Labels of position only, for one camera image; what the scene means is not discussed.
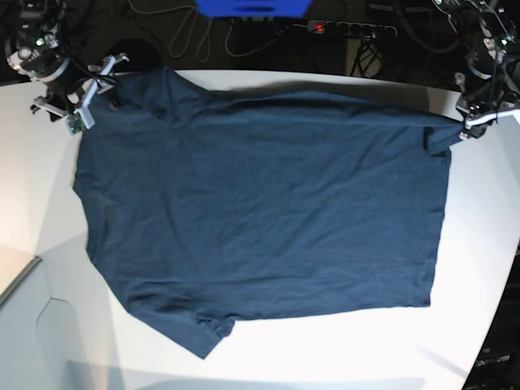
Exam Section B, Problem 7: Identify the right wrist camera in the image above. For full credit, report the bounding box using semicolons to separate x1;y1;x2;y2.
64;113;86;137

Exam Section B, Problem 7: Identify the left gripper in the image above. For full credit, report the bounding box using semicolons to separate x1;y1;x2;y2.
454;72;519;141

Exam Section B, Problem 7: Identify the light coiled cable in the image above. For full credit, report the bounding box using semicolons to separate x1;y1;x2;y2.
121;0;281;59

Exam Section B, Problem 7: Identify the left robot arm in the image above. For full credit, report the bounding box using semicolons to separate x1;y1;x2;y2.
433;1;519;140

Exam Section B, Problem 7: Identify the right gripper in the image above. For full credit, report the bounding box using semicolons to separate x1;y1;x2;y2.
30;53;129;130

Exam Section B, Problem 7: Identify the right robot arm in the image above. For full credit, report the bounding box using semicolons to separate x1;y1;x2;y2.
4;1;129;135

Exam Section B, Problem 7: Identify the blue plastic bin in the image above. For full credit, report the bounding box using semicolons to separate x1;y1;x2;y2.
195;0;311;18

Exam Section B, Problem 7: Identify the dark blue t-shirt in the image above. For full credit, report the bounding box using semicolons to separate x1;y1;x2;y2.
73;68;460;358

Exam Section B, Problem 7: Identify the black power strip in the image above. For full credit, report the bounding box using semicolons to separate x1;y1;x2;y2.
306;20;398;40

